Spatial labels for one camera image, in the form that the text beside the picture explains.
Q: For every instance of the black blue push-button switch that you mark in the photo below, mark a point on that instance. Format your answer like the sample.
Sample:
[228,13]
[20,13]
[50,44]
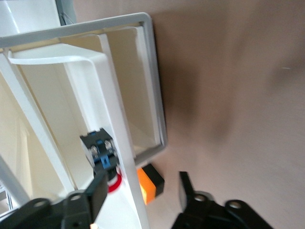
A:
[100,148]

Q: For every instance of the white plastic drawer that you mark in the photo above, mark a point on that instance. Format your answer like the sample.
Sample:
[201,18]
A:
[28,105]
[114,95]
[12,176]

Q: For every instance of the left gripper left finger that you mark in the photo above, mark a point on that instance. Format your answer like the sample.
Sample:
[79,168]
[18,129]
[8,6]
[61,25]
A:
[78,207]

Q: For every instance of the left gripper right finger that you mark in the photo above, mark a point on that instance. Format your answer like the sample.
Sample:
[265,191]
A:
[202,212]

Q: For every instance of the white drawer cabinet shell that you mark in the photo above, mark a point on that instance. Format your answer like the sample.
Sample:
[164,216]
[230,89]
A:
[154,71]

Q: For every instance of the brown table mat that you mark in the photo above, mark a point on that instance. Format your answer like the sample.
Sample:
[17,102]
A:
[238,95]

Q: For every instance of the orange button enclosure box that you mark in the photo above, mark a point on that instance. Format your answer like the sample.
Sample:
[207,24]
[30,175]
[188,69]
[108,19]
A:
[147,188]

